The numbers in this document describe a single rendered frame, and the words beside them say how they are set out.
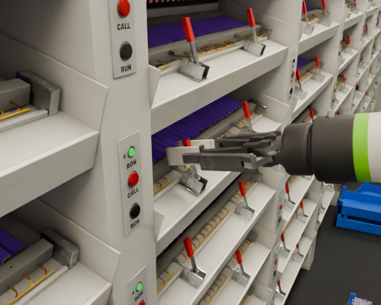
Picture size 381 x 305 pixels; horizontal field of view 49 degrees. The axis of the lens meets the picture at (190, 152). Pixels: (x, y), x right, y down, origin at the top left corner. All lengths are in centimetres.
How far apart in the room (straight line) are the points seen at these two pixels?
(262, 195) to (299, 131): 55
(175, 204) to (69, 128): 28
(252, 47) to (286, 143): 34
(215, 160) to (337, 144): 17
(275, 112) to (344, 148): 55
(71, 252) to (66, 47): 23
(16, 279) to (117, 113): 21
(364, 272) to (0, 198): 198
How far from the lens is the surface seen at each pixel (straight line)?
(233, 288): 111
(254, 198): 110
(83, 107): 44
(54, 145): 41
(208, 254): 88
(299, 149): 59
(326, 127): 58
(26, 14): 48
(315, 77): 159
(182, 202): 68
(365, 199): 266
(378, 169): 57
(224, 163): 61
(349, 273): 219
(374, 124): 57
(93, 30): 42
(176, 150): 68
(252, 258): 121
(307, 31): 130
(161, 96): 56
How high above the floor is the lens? 126
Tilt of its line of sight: 22 degrees down
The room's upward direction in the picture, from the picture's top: straight up
